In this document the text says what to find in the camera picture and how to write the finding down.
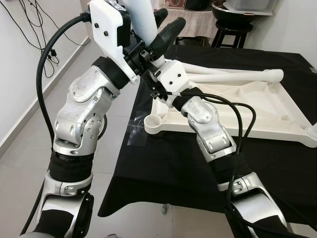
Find black wooden stool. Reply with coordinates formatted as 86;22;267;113
214;20;248;49

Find white plastic table top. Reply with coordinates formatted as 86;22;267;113
144;79;317;148

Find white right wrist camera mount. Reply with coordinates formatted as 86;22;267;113
155;59;188;102

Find beige striped cloth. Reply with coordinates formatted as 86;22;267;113
166;7;218;40

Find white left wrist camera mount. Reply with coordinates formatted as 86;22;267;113
88;0;133;84

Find robot grey torso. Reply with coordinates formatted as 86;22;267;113
20;231;65;238

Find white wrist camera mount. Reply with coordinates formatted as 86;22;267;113
88;0;133;84
155;59;188;102

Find black charger with cable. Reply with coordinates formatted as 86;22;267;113
42;37;62;80

